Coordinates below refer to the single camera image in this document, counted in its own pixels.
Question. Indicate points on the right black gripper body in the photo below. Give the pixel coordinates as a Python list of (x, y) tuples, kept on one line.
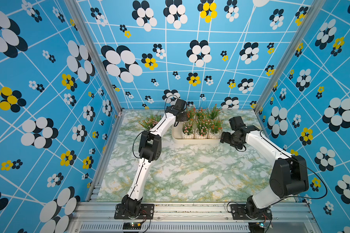
[(230, 139)]

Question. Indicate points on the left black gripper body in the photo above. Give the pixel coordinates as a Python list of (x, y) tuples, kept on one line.
[(183, 116)]

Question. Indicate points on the red flower pot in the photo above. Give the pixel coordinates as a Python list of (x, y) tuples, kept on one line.
[(191, 114), (215, 129)]

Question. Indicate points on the small pink flower pot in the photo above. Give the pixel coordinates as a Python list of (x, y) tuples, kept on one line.
[(201, 114)]

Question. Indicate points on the orange flower pot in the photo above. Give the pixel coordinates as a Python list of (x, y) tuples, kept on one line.
[(213, 113)]

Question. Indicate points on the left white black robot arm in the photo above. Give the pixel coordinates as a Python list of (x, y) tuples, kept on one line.
[(150, 148)]

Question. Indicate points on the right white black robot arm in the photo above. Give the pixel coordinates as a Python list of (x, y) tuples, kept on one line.
[(289, 175)]

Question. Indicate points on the cream plastic storage box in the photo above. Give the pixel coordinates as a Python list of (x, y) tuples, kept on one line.
[(177, 136)]

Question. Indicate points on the right green circuit board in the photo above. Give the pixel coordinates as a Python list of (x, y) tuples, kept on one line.
[(256, 228)]

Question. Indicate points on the green circuit board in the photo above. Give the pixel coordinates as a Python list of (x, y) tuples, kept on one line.
[(132, 226), (256, 228)]

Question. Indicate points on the left green circuit board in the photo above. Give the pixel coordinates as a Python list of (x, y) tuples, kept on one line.
[(132, 226)]

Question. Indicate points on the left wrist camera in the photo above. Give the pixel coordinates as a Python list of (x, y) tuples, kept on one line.
[(180, 105)]

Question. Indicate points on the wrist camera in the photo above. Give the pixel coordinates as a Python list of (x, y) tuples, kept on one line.
[(180, 105), (236, 123)]

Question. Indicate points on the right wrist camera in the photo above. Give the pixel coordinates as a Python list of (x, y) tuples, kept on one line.
[(236, 123)]

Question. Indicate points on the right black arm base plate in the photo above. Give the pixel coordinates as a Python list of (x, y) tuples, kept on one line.
[(241, 212)]

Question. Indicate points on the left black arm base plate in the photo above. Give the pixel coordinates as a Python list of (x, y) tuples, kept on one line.
[(144, 211)]

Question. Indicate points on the aluminium front rail frame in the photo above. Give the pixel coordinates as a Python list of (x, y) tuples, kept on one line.
[(96, 217)]

